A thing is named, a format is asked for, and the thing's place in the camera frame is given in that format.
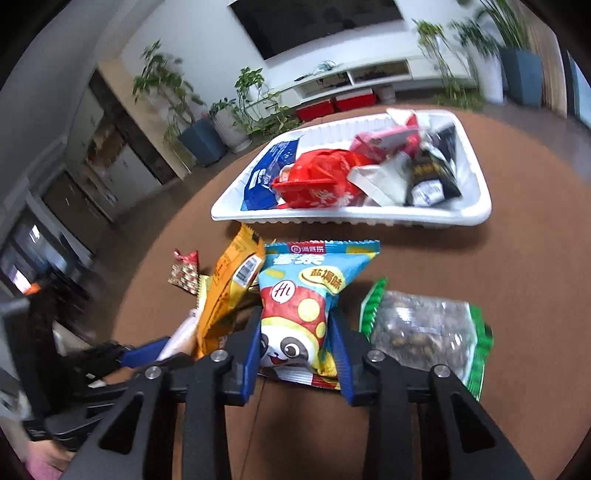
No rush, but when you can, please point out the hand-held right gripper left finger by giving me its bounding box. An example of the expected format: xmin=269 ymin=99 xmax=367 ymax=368
xmin=60 ymin=318 xmax=264 ymax=480

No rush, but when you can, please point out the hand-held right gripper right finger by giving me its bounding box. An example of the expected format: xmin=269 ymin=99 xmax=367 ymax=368
xmin=325 ymin=314 xmax=536 ymax=480

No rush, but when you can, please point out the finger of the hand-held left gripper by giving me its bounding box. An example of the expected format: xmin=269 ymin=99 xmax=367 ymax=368
xmin=65 ymin=337 xmax=171 ymax=377

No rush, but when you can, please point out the white and pink wrapper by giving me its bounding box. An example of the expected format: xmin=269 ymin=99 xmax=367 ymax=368
xmin=157 ymin=309 xmax=204 ymax=361

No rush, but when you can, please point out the orange snack packet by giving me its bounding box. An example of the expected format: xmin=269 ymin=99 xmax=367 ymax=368
xmin=196 ymin=223 xmax=265 ymax=361

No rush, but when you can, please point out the panda print snack packet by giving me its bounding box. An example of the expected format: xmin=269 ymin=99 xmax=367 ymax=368
xmin=257 ymin=239 xmax=382 ymax=391

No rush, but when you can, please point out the gold snack packet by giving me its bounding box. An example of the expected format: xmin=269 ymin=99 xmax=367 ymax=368
xmin=196 ymin=274 xmax=213 ymax=319

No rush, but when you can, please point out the green clear nut packet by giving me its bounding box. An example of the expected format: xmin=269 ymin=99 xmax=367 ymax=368
xmin=359 ymin=277 xmax=494 ymax=401

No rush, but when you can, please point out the small red patterned packet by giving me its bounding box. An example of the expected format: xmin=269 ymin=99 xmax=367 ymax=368
xmin=168 ymin=249 xmax=200 ymax=295

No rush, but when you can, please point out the white plastic tray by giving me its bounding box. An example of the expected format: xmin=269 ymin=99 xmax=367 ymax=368
xmin=211 ymin=109 xmax=492 ymax=228

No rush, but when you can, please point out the red snack bag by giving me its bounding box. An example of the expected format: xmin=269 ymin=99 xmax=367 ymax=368
xmin=271 ymin=148 xmax=370 ymax=208

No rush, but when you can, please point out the blue cookie pack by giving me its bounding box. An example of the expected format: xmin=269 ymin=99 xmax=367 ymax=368
xmin=242 ymin=137 xmax=301 ymax=210

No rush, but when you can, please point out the white and red sausage packet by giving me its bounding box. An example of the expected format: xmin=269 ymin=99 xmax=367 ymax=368
xmin=348 ymin=108 xmax=432 ymax=204

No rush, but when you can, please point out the black snack packet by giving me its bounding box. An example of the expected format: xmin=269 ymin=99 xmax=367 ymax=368
xmin=405 ymin=122 xmax=462 ymax=207

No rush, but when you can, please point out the pink snack packet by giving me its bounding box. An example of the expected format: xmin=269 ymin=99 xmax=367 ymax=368
xmin=349 ymin=124 xmax=421 ymax=162

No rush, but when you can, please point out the dark wooden cabinet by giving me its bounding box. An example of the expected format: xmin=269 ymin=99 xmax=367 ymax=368
xmin=88 ymin=69 xmax=190 ymax=185

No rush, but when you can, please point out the tall plant in blue pot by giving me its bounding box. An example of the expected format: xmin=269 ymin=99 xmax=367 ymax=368
xmin=132 ymin=39 xmax=227 ymax=167

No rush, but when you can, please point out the plant in grey pot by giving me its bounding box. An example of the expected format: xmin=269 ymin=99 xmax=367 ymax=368
xmin=210 ymin=97 xmax=252 ymax=153

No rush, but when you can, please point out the red storage box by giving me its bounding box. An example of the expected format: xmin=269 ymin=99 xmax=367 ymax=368
xmin=295 ymin=98 xmax=336 ymax=121
xmin=335 ymin=89 xmax=375 ymax=112

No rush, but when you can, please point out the trailing plant on cabinet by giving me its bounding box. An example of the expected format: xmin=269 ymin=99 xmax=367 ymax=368
xmin=233 ymin=67 xmax=301 ymax=139

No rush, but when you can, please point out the white television cabinet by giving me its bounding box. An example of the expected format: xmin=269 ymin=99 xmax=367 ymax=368
xmin=277 ymin=55 xmax=467 ymax=107

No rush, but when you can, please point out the plant in white pot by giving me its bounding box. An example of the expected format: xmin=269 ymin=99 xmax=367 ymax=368
xmin=455 ymin=18 xmax=504 ymax=104

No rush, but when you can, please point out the small trailing vine plant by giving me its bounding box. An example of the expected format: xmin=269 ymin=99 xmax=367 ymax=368
xmin=413 ymin=18 xmax=485 ymax=112

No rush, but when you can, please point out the large leafy plant blue pot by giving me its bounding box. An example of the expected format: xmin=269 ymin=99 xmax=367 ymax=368
xmin=480 ymin=0 xmax=543 ymax=108

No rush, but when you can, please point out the wall-mounted black television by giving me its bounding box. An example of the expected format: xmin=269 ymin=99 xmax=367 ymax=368
xmin=228 ymin=0 xmax=404 ymax=61

